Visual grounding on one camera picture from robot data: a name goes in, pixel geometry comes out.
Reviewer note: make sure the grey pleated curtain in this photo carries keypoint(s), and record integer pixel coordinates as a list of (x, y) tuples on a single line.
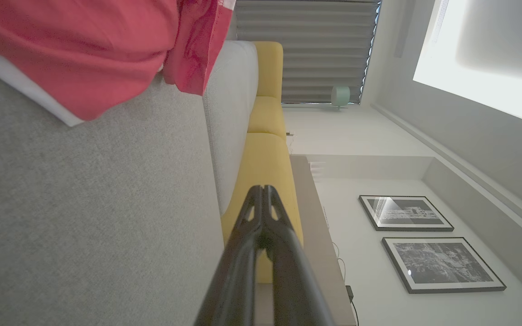
[(315, 45)]

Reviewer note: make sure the mint green lamp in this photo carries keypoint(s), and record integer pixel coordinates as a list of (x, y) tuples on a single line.
[(340, 95)]

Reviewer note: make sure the grey sofa seat cushion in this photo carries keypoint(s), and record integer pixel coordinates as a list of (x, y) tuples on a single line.
[(84, 217)]

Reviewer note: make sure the black framed monochrome picture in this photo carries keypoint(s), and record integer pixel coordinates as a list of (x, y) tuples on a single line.
[(442, 264), (406, 212)]

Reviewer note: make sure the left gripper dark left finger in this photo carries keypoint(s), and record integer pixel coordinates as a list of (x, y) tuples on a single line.
[(238, 271)]

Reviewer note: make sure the wooden ledge behind sofa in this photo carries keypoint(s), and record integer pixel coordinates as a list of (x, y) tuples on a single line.
[(315, 235)]

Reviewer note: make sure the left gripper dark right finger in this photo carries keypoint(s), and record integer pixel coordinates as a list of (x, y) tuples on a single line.
[(292, 280)]

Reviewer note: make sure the red basketball shorts white hem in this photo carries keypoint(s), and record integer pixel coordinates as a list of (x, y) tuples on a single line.
[(89, 54)]

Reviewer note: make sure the black power adapter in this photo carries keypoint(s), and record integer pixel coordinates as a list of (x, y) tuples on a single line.
[(349, 293)]

